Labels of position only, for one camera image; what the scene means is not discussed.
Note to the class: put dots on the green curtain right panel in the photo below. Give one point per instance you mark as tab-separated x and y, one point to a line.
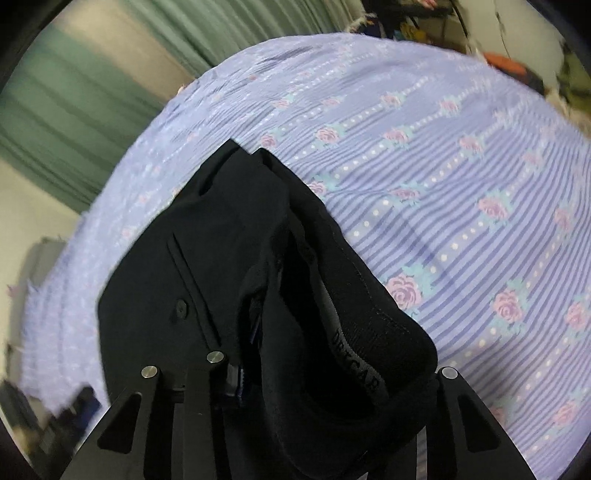
201	34

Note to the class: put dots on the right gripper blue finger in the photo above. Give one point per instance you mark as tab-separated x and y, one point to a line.
234	381

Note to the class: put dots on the red orange stool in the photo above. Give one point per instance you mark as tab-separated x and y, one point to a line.
516	70

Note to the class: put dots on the green curtain left panel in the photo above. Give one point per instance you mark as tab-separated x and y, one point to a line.
68	115

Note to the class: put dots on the green curtain panel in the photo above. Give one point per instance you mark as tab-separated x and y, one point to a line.
201	34
68	115

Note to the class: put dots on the pile of toys and bags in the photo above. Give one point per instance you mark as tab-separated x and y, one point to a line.
399	20

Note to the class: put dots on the purple floral bedspread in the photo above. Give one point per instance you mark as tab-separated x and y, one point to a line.
464	191

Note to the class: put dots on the black pants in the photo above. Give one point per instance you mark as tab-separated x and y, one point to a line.
335	380

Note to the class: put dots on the grey headboard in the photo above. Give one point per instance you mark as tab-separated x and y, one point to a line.
38	262

